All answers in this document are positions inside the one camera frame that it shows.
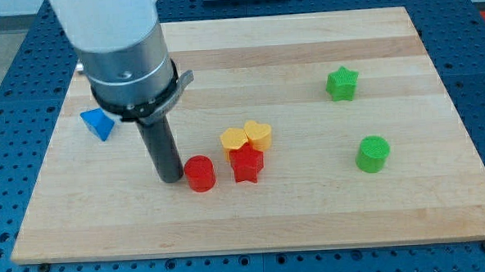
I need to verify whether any green star block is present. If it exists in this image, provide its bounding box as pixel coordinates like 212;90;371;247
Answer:
325;66;359;102

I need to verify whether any green cylinder block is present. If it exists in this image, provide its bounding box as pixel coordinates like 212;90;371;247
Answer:
355;135;391;173

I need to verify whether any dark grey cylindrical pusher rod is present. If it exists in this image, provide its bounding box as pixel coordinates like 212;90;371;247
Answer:
136;116;184;184

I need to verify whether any red star block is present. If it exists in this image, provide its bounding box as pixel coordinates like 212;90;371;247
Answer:
229;144;264;183

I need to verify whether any red cylinder block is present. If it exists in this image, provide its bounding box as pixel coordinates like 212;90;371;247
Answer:
184;155;215;193

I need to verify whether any blue triangular block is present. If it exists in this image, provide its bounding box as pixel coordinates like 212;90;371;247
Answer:
80;108;115;141

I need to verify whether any yellow heart block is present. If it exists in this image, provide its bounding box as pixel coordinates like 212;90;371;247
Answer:
243;120;272;152

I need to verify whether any yellow hexagon block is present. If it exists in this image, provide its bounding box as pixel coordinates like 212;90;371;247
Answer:
220;127;248;162

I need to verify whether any light wooden board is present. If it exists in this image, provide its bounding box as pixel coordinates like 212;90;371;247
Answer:
11;7;485;265

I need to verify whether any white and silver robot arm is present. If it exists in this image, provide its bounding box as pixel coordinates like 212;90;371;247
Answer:
48;0;194;183

